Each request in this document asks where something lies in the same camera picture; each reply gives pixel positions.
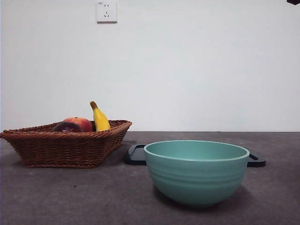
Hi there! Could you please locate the mint green bowl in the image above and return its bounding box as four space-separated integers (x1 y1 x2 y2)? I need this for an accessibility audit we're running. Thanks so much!
143 140 250 209

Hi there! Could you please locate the dark purple plum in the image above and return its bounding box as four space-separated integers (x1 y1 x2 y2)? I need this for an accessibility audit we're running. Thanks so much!
52 121 84 133

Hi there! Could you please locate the dark teal rectangular tray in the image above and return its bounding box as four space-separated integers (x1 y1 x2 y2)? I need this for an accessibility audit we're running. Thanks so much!
123 144 267 167

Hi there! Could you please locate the yellow banana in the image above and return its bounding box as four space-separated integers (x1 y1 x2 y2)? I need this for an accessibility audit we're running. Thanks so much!
90 100 112 132

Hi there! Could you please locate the red yellow apple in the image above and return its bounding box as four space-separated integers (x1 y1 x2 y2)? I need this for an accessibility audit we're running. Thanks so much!
63 116 93 132

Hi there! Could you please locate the brown wicker basket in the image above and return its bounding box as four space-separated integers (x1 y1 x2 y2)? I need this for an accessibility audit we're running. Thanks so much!
0 120 133 169

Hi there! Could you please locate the white wall socket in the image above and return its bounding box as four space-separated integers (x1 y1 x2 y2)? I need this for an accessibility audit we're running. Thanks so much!
97 1 118 23

